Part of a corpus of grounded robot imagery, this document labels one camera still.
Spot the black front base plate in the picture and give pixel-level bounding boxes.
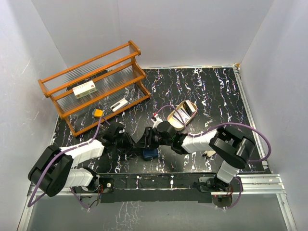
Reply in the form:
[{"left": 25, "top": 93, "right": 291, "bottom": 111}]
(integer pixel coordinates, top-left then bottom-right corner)
[{"left": 99, "top": 173, "right": 214, "bottom": 204}]

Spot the orange yellow small object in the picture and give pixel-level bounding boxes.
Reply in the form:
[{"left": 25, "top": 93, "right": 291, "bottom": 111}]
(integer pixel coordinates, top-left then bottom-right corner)
[{"left": 92, "top": 109, "right": 103, "bottom": 118}]

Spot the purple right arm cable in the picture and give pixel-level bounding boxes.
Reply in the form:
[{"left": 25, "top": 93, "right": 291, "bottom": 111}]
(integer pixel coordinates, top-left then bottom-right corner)
[{"left": 153, "top": 104, "right": 272, "bottom": 209}]

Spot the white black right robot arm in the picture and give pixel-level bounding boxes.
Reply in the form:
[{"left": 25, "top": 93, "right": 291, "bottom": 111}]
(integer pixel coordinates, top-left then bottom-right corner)
[{"left": 135, "top": 121, "right": 255, "bottom": 191}]

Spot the blue leather card holder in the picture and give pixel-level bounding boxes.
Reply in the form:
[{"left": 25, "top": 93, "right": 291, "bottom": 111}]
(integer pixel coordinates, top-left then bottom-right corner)
[{"left": 142, "top": 149, "right": 158, "bottom": 160}]

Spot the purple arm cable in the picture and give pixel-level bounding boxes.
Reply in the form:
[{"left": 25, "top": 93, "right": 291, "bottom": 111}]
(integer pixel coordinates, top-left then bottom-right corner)
[
  {"left": 26, "top": 116, "right": 111, "bottom": 208},
  {"left": 153, "top": 104, "right": 272, "bottom": 209}
]

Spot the stack of credit cards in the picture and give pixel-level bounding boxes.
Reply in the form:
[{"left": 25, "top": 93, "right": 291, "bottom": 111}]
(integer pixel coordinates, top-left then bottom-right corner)
[{"left": 172, "top": 100, "right": 196, "bottom": 125}]

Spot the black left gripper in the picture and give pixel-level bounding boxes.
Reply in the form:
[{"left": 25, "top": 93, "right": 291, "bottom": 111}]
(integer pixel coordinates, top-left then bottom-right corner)
[{"left": 113, "top": 131, "right": 141, "bottom": 154}]

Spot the white red small box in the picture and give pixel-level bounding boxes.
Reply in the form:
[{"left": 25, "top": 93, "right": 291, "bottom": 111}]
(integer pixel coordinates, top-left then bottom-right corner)
[{"left": 72, "top": 80, "right": 97, "bottom": 99}]

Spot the orange wooden shelf rack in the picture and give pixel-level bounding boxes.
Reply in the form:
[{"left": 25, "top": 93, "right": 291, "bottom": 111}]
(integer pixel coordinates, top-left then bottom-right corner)
[{"left": 38, "top": 40, "right": 151, "bottom": 137}]

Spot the white black small device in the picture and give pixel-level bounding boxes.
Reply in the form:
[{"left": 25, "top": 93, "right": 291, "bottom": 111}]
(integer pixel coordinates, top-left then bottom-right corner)
[{"left": 110, "top": 98, "right": 128, "bottom": 112}]

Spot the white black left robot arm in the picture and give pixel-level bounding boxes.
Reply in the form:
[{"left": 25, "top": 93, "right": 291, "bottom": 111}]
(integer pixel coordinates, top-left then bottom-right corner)
[{"left": 27, "top": 122, "right": 136, "bottom": 197}]

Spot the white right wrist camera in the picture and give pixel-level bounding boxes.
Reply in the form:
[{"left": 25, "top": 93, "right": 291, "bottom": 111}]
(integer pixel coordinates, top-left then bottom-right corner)
[{"left": 151, "top": 114, "right": 163, "bottom": 128}]

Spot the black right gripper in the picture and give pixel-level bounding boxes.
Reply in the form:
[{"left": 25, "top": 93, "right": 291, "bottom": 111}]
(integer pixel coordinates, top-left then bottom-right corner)
[{"left": 136, "top": 127, "right": 172, "bottom": 149}]

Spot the beige oval card tray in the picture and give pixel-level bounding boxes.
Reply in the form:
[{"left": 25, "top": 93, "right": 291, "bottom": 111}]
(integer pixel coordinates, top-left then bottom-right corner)
[{"left": 167, "top": 100, "right": 198, "bottom": 131}]

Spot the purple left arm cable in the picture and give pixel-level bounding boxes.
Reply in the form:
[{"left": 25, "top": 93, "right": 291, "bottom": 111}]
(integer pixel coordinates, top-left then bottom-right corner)
[{"left": 26, "top": 116, "right": 111, "bottom": 208}]

